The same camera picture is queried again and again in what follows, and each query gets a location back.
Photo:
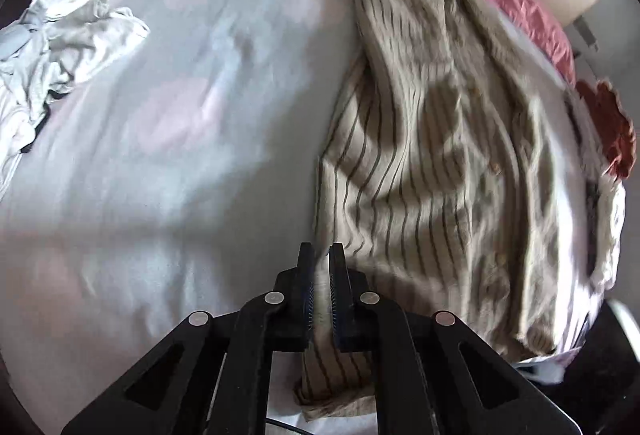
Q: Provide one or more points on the white bed sheet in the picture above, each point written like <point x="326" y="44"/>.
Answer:
<point x="183" y="178"/>

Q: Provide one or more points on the white crumpled clothes pile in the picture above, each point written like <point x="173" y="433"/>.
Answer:
<point x="54" y="46"/>

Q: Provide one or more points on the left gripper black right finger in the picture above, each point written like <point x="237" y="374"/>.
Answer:
<point x="344" y="326"/>

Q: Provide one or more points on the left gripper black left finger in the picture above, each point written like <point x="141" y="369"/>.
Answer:
<point x="303" y="296"/>

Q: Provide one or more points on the white folded clothes stack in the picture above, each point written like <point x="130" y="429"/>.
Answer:
<point x="606" y="198"/>

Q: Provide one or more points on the rust red folded garment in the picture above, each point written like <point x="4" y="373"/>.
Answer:
<point x="614" y="126"/>

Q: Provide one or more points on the beige striped button shirt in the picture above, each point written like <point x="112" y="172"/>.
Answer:
<point x="443" y="174"/>

